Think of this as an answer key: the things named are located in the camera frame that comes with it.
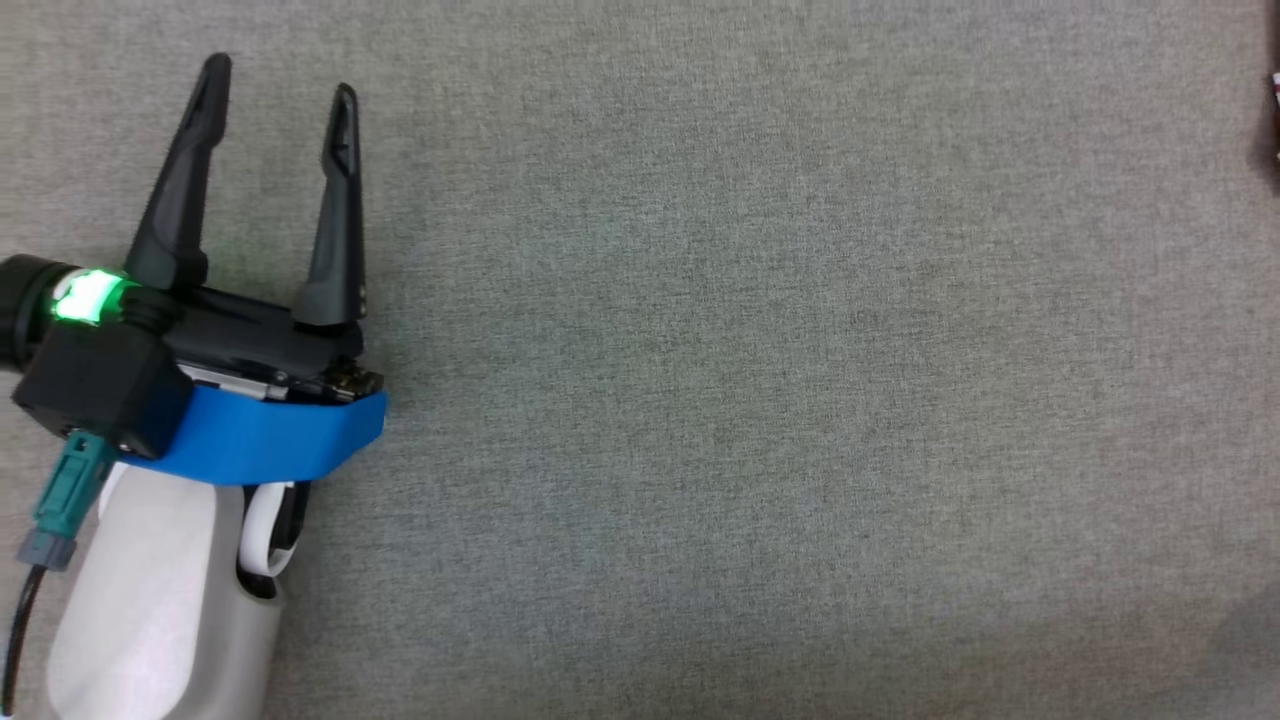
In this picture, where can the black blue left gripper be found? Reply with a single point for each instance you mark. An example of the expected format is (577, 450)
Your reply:
(260, 430)

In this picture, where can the red jersey shirt with number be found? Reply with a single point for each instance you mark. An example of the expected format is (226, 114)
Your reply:
(1277, 90)

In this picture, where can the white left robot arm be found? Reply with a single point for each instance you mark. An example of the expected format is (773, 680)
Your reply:
(160, 600)

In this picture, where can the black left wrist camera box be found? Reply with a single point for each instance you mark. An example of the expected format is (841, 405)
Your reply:
(100, 385)

